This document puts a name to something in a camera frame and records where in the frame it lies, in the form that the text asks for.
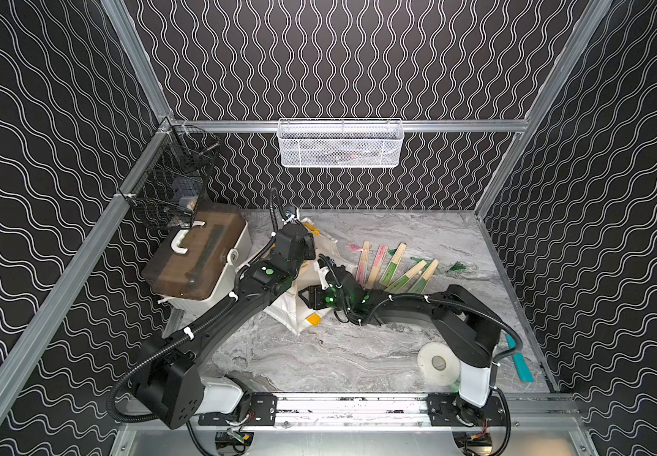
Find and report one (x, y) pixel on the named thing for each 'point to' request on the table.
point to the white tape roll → (437, 364)
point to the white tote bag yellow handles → (290, 312)
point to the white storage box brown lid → (198, 267)
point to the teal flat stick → (520, 364)
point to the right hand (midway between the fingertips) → (304, 291)
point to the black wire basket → (171, 180)
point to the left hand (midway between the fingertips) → (302, 227)
